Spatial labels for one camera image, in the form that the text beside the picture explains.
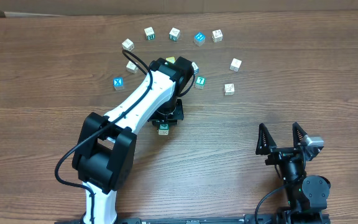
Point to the blue top wooden block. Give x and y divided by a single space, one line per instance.
199 39

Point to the wooden block far right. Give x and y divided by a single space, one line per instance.
235 65

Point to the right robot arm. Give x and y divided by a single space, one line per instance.
306 194

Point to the green 7 wooden block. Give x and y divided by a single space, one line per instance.
200 82

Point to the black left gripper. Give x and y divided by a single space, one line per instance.
178 112

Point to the wooden block teal letter side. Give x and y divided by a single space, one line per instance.
174 34

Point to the wooden block drawing top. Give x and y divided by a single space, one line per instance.
217 35

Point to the blue X wooden block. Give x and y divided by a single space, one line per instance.
118 83

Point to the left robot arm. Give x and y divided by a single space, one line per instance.
105 156

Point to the wooden block blue side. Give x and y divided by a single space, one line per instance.
195 68

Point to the yellow top wooden block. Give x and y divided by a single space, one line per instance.
170 59

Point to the green 4 wooden block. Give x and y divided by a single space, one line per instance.
163 129

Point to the plain wooden block far left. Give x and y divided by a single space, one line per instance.
128 45

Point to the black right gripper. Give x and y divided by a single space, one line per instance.
279 154

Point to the wooden block left middle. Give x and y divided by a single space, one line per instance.
132 67

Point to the wooden block lower right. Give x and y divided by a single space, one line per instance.
229 89

